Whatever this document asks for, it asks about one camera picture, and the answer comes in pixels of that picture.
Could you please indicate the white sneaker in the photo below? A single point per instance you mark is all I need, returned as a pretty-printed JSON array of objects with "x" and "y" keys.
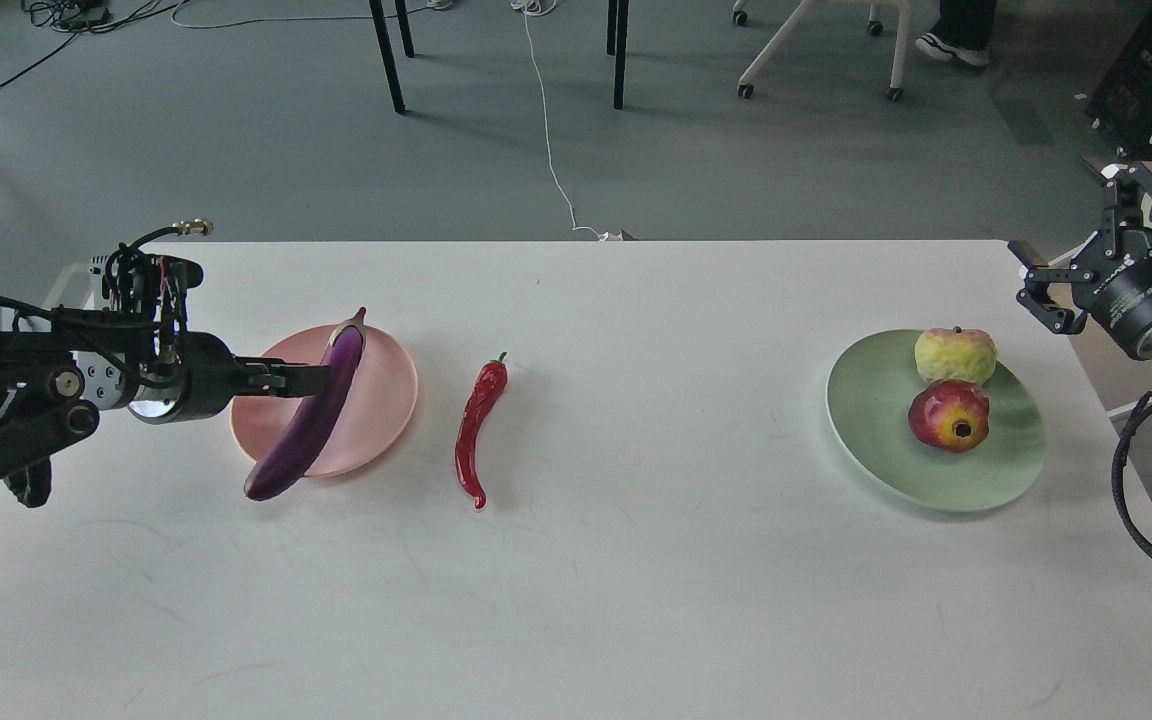
[{"x": 938, "y": 49}]

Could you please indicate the purple eggplant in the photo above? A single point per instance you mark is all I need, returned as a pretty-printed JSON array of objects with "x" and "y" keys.
[{"x": 312, "y": 425}]

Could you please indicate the black table leg left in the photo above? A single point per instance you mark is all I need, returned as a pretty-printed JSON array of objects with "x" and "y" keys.
[{"x": 379, "y": 19}]

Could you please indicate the black table leg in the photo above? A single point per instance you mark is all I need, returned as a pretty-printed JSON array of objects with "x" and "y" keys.
[
  {"x": 379, "y": 19},
  {"x": 616, "y": 38}
]

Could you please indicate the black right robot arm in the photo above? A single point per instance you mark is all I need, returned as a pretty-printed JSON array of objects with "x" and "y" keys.
[{"x": 1139, "y": 413}]

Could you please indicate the red chili pepper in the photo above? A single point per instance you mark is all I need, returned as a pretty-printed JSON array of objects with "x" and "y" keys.
[{"x": 489, "y": 385}]

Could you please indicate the white rolling chair base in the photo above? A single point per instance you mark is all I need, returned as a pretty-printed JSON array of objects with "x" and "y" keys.
[{"x": 799, "y": 45}]

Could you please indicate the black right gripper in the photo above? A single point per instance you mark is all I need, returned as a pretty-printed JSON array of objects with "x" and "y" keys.
[{"x": 1123, "y": 304}]

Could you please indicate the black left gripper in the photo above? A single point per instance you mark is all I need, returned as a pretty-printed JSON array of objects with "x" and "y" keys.
[{"x": 210, "y": 376}]

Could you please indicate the black table leg right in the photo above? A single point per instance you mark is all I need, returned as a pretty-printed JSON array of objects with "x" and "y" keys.
[{"x": 616, "y": 38}]

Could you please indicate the red yellow apple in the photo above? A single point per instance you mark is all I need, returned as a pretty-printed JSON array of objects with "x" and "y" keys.
[{"x": 951, "y": 415}]

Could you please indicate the pink plate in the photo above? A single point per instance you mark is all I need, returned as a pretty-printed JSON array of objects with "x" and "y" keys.
[{"x": 378, "y": 408}]

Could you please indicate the light green plate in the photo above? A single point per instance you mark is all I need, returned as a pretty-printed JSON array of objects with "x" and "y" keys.
[{"x": 869, "y": 391}]

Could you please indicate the yellow pink apple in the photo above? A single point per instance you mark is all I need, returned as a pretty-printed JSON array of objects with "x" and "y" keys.
[{"x": 968, "y": 355}]

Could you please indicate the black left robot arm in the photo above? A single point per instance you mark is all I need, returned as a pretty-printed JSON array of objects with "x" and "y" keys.
[{"x": 60, "y": 368}]

